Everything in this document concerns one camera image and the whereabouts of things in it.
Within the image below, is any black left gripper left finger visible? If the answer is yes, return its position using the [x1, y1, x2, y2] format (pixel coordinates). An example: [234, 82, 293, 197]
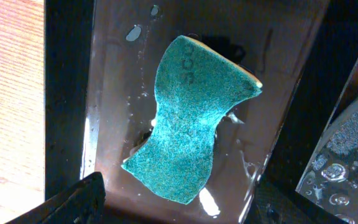
[7, 172, 106, 224]

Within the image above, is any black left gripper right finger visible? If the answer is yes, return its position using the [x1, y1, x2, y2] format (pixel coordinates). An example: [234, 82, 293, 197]
[244, 177, 346, 224]

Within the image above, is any green yellow sponge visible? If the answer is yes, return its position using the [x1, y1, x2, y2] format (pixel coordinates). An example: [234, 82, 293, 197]
[122, 35, 262, 204]

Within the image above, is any black round tray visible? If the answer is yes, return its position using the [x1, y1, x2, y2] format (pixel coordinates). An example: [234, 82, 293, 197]
[296, 97, 358, 223]

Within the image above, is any black rectangular tray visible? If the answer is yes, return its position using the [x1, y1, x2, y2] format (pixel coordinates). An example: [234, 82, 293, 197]
[45, 0, 358, 223]

